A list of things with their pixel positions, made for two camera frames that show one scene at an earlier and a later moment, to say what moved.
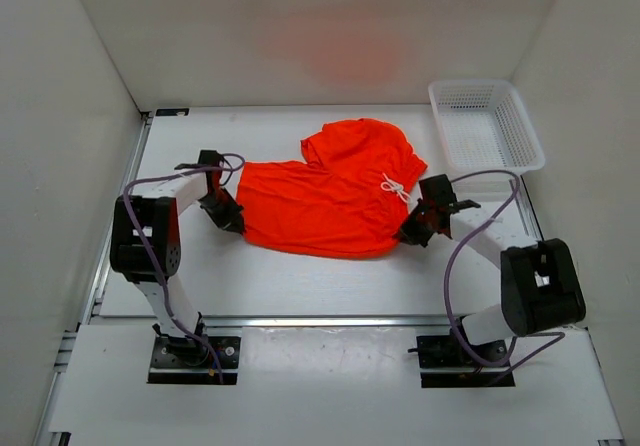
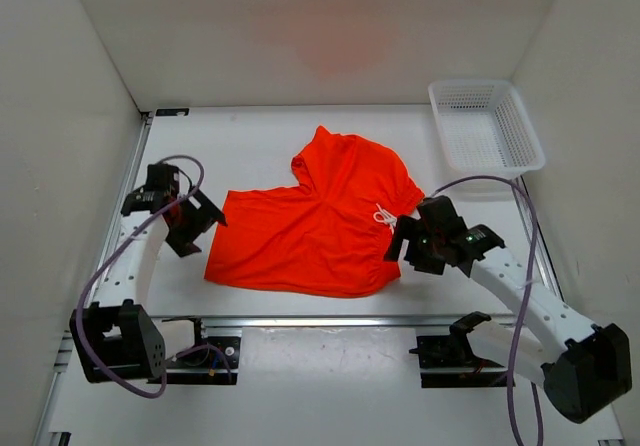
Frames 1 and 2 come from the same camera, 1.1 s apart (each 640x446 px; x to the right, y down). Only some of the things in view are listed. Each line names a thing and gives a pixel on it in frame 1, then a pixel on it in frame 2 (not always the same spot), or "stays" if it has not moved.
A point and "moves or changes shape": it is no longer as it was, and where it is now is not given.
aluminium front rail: [275, 321] stays
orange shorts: [347, 199] moves or changes shape
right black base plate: [443, 365] stays
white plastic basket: [485, 127] stays
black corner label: [171, 111] stays
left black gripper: [232, 215] to [205, 217]
